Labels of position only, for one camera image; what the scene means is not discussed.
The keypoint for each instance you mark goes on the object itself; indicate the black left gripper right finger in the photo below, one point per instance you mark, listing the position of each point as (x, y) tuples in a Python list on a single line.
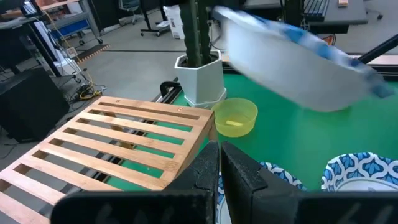
[(248, 199)]

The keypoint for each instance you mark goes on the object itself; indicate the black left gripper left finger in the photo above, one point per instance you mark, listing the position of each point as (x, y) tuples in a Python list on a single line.
[(186, 205)]

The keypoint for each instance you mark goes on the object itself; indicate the blue patterned paper plate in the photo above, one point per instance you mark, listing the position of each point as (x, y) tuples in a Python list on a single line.
[(280, 68), (280, 174), (357, 168)]

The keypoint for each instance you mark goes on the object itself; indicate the orange translucent plastic bowl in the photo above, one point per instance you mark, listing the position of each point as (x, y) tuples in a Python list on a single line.
[(234, 124)]

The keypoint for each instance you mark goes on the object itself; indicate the wooden slatted shelf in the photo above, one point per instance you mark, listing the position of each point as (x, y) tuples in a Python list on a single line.
[(174, 109)]

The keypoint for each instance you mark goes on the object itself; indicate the green table mat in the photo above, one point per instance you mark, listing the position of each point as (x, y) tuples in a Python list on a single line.
[(311, 140)]

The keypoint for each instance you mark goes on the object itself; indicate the white hexagonal plant pot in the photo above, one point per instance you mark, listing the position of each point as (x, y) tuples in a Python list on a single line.
[(202, 81)]

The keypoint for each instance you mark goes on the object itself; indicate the green cactus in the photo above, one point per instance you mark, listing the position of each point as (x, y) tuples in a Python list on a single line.
[(191, 31)]

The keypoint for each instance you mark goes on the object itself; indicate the black rolling stand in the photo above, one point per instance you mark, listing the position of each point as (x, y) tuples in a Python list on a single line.
[(152, 31)]

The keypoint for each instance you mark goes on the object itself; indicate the black mat with striped edge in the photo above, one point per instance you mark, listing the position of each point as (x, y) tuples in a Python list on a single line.
[(91, 53)]

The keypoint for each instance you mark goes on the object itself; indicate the white cardboard box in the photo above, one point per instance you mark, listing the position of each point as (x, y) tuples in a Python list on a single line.
[(174, 21)]

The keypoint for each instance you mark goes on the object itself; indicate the black cabinet box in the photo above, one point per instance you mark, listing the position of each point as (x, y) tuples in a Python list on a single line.
[(31, 105)]

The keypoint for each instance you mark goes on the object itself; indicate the black computer keyboard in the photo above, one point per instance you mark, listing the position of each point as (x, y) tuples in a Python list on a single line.
[(315, 7)]

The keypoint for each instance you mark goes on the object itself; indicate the office chair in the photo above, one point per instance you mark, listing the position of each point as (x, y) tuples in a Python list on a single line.
[(129, 7)]

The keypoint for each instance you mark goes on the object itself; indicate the metal cart with blue panel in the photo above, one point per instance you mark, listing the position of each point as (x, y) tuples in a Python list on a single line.
[(71, 26)]

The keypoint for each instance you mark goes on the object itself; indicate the dark desk with metal legs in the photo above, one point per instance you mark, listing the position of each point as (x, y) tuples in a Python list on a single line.
[(12, 40)]

